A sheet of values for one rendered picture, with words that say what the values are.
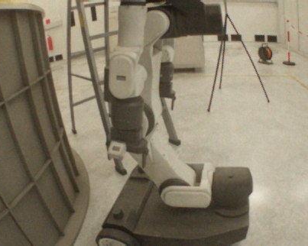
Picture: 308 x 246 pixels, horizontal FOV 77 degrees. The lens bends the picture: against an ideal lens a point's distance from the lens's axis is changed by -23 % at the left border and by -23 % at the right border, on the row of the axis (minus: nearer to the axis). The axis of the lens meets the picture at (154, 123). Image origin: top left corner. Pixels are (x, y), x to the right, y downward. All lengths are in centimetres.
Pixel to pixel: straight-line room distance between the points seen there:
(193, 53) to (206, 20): 315
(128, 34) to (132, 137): 28
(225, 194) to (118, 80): 62
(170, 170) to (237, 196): 30
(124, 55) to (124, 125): 19
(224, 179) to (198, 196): 12
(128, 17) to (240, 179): 71
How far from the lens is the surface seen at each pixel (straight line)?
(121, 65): 57
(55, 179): 128
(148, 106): 83
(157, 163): 94
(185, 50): 387
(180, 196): 96
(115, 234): 99
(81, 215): 138
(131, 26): 57
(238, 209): 105
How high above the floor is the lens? 95
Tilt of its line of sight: 24 degrees down
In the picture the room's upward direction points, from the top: 8 degrees counter-clockwise
